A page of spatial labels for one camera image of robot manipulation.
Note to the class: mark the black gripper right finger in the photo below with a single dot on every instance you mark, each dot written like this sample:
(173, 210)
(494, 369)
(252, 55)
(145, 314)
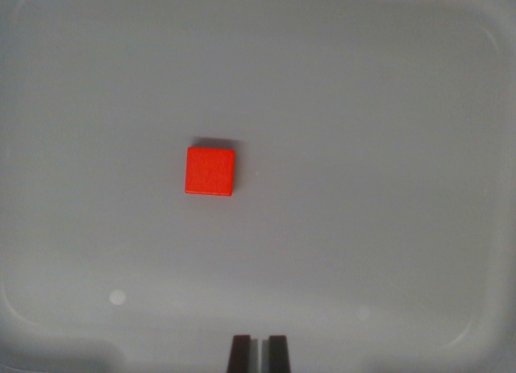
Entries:
(279, 355)

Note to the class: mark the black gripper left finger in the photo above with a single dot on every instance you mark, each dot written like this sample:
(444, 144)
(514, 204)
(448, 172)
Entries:
(240, 355)

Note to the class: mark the red wooden cube block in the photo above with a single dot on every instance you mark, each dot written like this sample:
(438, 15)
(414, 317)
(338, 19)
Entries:
(209, 171)

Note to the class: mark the white plastic tray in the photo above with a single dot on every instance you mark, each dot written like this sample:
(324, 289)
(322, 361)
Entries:
(322, 107)

